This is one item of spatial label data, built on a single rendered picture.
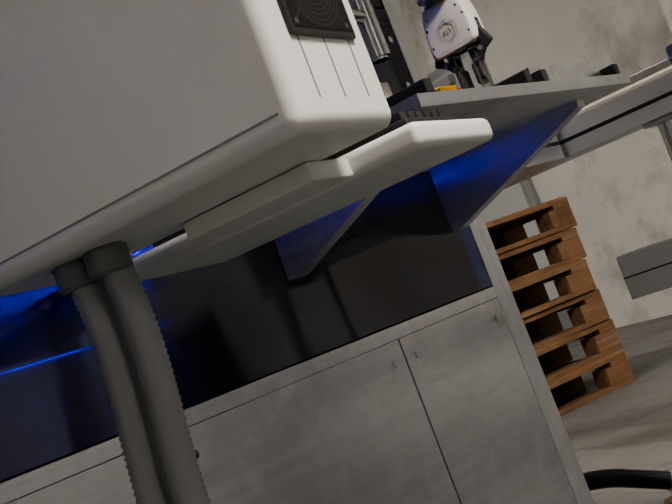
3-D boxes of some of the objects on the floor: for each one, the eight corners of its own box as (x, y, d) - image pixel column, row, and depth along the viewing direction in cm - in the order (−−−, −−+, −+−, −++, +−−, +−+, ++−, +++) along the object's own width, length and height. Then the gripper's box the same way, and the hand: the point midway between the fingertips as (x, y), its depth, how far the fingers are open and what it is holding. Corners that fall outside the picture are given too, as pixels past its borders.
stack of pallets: (529, 397, 504) (467, 238, 510) (643, 376, 435) (570, 192, 441) (330, 490, 447) (263, 310, 453) (425, 483, 378) (344, 270, 384)
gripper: (485, -24, 192) (522, 67, 191) (419, 16, 203) (453, 103, 201) (464, -26, 187) (502, 69, 185) (397, 16, 197) (432, 106, 195)
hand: (473, 77), depth 193 cm, fingers open, 3 cm apart
